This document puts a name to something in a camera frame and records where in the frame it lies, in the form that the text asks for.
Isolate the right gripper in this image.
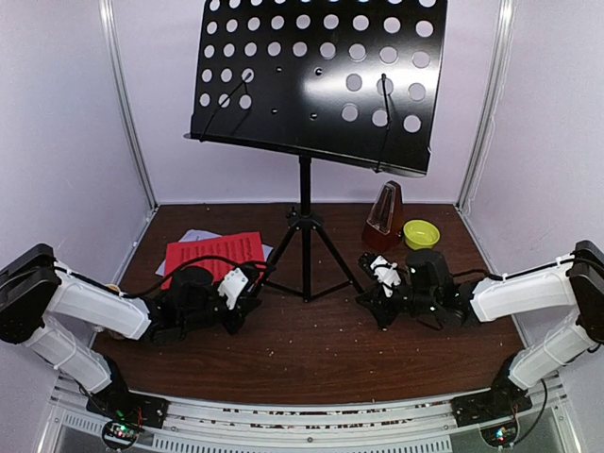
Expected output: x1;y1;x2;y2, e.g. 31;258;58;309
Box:
358;278;440;325

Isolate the red sheet music page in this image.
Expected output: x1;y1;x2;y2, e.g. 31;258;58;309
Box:
165;232;265;282

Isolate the black music stand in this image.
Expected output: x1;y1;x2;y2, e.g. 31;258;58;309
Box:
188;1;447;302

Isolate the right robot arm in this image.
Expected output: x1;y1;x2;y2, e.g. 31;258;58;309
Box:
357;240;603;417

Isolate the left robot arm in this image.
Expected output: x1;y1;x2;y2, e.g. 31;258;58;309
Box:
1;243;275;419

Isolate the brown wooden metronome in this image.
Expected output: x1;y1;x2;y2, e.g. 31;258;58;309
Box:
361;180;405;253

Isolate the yellow-green bowl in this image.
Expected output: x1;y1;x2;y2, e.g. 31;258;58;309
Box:
403;219;441;250

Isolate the white sheet music page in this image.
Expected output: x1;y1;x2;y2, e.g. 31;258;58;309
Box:
155;229;273;277

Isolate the patterned white mug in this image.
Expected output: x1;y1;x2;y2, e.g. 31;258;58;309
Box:
107;284;126;341

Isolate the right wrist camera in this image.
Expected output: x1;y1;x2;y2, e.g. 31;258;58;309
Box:
370;255;402;298

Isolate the aluminium front frame rail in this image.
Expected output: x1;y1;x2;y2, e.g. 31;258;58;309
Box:
46;372;572;453

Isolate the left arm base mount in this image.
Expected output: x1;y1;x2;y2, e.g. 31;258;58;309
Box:
77;380;169;452

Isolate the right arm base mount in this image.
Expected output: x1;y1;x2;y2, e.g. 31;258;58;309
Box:
450;356;532;447

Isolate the left aluminium corner post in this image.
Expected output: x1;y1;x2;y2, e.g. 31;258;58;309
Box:
98;0;159;210

